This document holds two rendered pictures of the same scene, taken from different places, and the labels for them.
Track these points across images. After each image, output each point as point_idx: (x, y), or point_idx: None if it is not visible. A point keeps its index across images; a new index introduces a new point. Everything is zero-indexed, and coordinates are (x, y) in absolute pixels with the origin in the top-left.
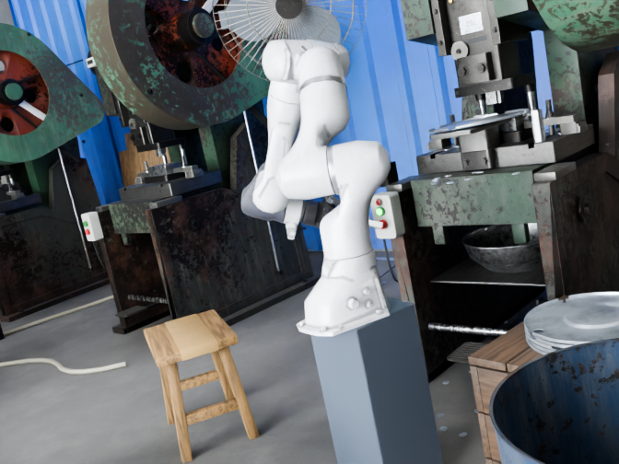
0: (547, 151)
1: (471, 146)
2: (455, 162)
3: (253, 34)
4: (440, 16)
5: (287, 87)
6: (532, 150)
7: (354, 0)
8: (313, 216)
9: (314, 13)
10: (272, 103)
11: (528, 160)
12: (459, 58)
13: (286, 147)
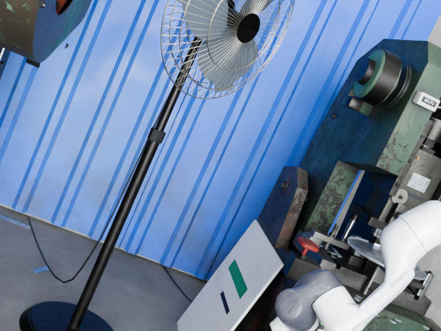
0: (424, 307)
1: (382, 280)
2: (354, 280)
3: (199, 28)
4: (410, 166)
5: (438, 241)
6: (415, 301)
7: (273, 52)
8: (316, 330)
9: (246, 43)
10: (415, 245)
11: (407, 306)
12: (401, 204)
13: (400, 291)
